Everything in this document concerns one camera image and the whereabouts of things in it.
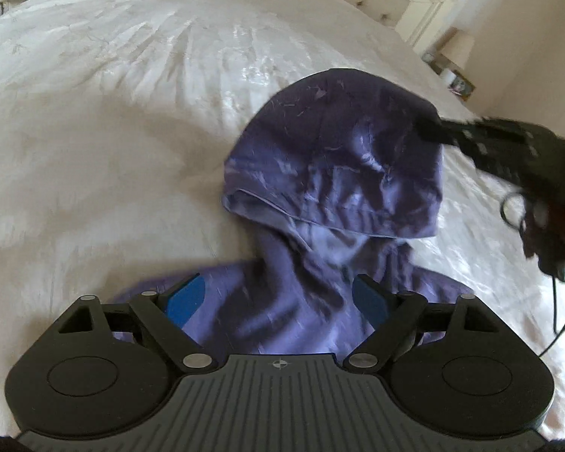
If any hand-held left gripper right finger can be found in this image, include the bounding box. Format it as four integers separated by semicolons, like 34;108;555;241
344;274;500;370

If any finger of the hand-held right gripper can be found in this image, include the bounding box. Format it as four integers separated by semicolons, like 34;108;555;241
412;112;528;184

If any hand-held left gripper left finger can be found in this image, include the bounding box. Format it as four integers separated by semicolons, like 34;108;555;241
56;277;215;370

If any purple patterned hooded jacket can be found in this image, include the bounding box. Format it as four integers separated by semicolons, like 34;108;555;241
110;68;476;356

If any white shade table lamp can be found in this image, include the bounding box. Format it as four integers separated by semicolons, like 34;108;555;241
438;28;476;71

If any white bed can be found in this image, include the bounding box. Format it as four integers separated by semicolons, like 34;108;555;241
0;0;565;438

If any brown picture frame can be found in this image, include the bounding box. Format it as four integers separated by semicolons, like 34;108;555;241
449;72;476;101

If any black cable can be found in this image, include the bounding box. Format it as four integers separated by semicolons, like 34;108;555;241
500;192;565;357

